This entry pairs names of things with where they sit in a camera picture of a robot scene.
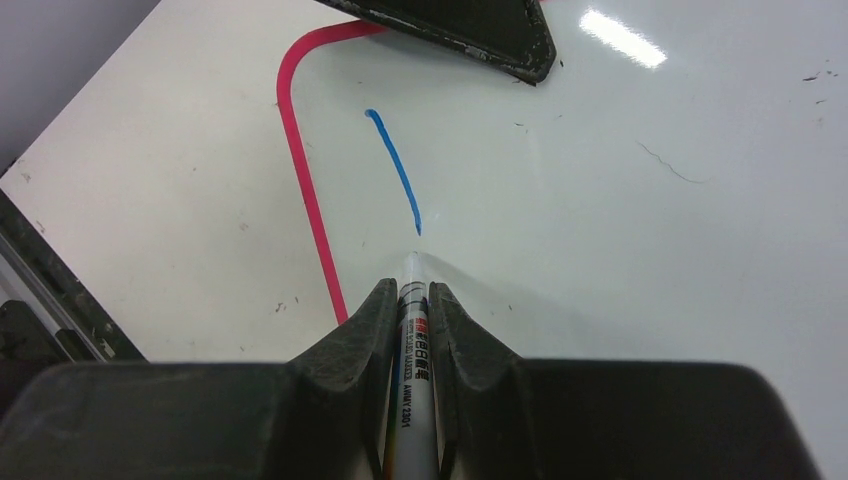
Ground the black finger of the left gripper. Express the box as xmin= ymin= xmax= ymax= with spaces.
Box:
xmin=323 ymin=0 xmax=557 ymax=85

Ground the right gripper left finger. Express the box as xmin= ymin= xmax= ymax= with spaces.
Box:
xmin=1 ymin=278 xmax=398 ymax=479

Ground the pink-framed whiteboard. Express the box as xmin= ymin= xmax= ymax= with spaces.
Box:
xmin=278 ymin=1 xmax=847 ymax=479

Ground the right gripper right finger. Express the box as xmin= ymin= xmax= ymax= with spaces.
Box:
xmin=429 ymin=283 xmax=820 ymax=479

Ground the white marker pen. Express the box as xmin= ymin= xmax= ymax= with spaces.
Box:
xmin=383 ymin=252 xmax=439 ymax=479

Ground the aluminium frame rail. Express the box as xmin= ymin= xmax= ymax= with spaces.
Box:
xmin=1 ymin=194 xmax=145 ymax=362

